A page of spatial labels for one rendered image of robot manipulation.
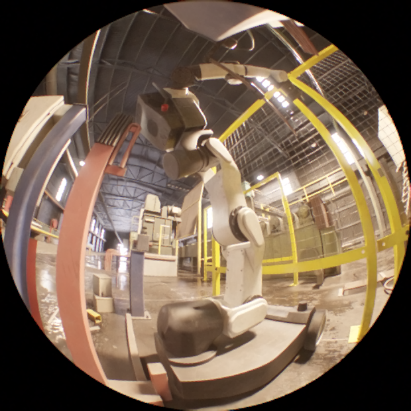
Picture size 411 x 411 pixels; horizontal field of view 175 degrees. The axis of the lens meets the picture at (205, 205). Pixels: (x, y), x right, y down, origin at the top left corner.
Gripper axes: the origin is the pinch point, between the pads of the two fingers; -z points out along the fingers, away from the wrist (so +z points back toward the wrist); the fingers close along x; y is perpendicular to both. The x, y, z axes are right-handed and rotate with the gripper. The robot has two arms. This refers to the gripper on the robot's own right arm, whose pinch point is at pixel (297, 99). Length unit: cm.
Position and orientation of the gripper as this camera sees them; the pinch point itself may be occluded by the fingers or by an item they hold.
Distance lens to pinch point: 105.5
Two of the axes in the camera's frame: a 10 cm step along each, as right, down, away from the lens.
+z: -8.5, -2.1, -4.9
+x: -5.3, 3.4, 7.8
